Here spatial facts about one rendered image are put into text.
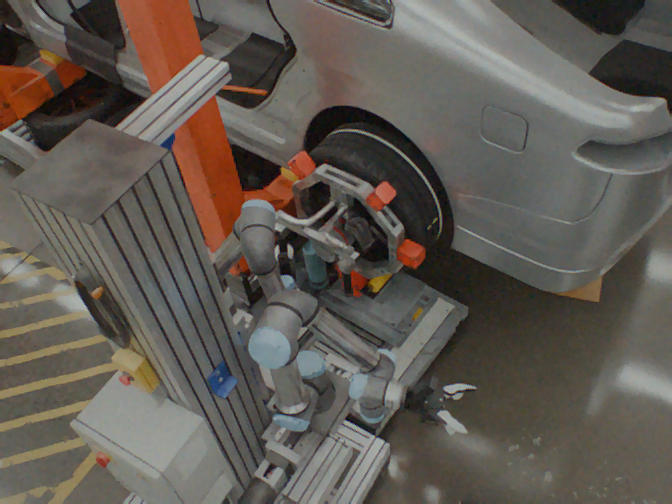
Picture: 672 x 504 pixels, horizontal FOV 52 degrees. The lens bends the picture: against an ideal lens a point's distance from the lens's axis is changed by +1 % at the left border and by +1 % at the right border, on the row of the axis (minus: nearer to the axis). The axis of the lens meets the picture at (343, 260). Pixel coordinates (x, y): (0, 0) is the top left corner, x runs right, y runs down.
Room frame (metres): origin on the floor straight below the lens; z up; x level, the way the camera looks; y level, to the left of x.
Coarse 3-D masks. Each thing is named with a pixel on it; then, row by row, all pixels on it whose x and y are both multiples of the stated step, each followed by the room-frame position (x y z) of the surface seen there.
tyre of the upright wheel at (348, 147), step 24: (336, 144) 2.14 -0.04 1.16; (360, 144) 2.10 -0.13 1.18; (384, 144) 2.08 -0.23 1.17; (408, 144) 2.09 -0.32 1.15; (360, 168) 1.99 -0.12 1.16; (384, 168) 1.98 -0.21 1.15; (408, 168) 1.99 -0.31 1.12; (432, 168) 2.02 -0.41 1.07; (408, 192) 1.90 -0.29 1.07; (408, 216) 1.83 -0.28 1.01; (432, 216) 1.88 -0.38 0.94; (432, 240) 1.88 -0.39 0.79
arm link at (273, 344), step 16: (272, 304) 1.16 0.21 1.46; (272, 320) 1.10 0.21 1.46; (288, 320) 1.10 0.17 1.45; (256, 336) 1.06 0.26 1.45; (272, 336) 1.05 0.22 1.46; (288, 336) 1.06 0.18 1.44; (256, 352) 1.04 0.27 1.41; (272, 352) 1.02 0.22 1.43; (288, 352) 1.02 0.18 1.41; (272, 368) 1.01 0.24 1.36; (288, 368) 1.05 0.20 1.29; (288, 384) 1.04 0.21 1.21; (304, 384) 1.12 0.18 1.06; (288, 400) 1.04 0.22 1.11; (304, 400) 1.06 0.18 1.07; (288, 416) 1.03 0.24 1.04; (304, 416) 1.03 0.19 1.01
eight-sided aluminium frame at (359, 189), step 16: (320, 176) 2.02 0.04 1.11; (336, 176) 2.02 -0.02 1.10; (304, 192) 2.16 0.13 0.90; (352, 192) 1.92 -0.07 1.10; (368, 192) 1.90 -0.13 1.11; (304, 208) 2.13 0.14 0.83; (368, 208) 1.86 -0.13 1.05; (384, 208) 1.86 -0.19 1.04; (320, 224) 2.13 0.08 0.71; (384, 224) 1.81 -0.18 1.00; (400, 224) 1.83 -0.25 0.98; (400, 240) 1.81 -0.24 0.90; (368, 272) 1.88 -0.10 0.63; (384, 272) 1.82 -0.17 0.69
